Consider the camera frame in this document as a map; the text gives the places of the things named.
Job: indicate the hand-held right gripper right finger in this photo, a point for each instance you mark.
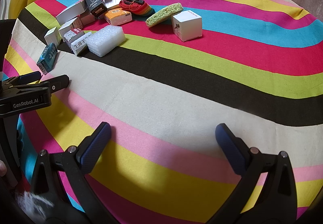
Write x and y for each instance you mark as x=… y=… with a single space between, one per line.
x=231 y=150

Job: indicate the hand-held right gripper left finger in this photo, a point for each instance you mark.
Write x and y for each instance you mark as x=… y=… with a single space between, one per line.
x=97 y=148

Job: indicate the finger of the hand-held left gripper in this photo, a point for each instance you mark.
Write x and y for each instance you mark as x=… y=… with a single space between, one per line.
x=59 y=82
x=30 y=77

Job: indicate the teal box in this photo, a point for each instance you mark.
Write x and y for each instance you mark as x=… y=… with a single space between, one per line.
x=46 y=58

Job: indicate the small white box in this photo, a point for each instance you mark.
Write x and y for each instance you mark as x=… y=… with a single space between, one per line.
x=51 y=35

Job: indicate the red white patterned box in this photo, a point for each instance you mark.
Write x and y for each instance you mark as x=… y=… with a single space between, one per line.
x=72 y=34

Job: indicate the long white box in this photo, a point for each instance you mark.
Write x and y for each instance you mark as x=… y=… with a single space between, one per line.
x=70 y=13

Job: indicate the orange tissue packet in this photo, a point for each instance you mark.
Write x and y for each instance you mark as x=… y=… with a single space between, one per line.
x=118 y=16

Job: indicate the green sponge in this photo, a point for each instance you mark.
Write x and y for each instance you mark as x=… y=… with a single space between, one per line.
x=164 y=13

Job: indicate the white cube box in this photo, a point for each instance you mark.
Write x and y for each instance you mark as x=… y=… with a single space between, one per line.
x=189 y=27

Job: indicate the person's left hand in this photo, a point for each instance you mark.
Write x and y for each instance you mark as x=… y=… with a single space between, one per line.
x=2 y=168

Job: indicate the white box with black print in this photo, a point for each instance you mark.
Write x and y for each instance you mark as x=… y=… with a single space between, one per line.
x=80 y=45

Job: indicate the grey white box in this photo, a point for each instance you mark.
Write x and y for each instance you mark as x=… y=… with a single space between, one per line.
x=69 y=25

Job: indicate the bubble wrap pad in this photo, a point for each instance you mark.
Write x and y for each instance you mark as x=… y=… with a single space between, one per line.
x=106 y=40

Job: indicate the striped colourful tablecloth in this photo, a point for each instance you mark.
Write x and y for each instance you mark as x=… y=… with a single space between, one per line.
x=176 y=102

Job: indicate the silver white box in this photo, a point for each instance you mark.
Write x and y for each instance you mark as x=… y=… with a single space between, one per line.
x=113 y=0

